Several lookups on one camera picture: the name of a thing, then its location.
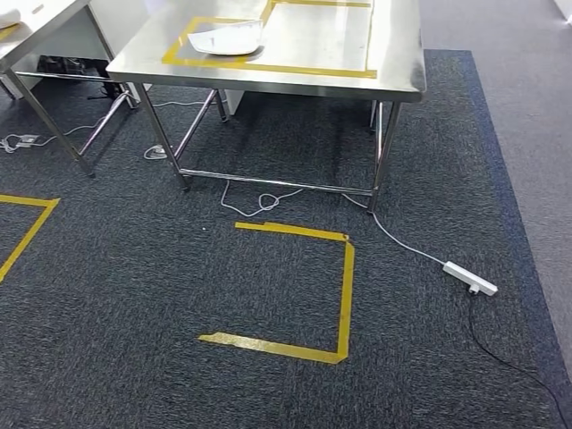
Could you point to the steel table frame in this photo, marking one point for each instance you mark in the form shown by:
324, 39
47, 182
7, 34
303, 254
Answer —
40, 26

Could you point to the white power strip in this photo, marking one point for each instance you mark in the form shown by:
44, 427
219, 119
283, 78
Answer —
469, 277

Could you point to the white plastic part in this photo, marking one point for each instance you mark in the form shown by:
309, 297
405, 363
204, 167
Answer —
228, 38

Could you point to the yellow tape strip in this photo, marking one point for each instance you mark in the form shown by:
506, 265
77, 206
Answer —
26, 201
346, 296

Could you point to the black floor equipment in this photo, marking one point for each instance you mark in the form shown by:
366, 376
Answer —
67, 65

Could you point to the steel workbench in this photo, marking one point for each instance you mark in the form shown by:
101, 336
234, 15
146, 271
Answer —
393, 47

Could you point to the white rounded object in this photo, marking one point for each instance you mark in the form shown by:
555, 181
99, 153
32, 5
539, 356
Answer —
9, 18

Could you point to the wide yellow tape outline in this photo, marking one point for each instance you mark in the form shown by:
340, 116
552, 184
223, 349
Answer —
268, 67

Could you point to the white plug adapter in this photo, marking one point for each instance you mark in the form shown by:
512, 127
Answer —
157, 153
28, 140

